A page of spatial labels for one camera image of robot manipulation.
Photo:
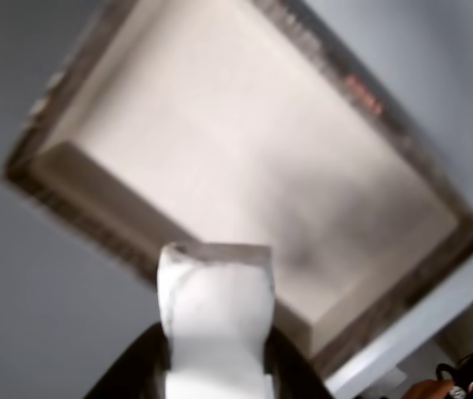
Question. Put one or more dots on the white block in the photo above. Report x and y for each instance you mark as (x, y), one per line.
(215, 316)

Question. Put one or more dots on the printed cardboard box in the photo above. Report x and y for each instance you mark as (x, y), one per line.
(261, 137)

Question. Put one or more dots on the person's hand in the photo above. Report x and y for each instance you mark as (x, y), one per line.
(431, 390)

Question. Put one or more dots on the gray table mat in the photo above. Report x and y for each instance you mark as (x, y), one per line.
(32, 291)

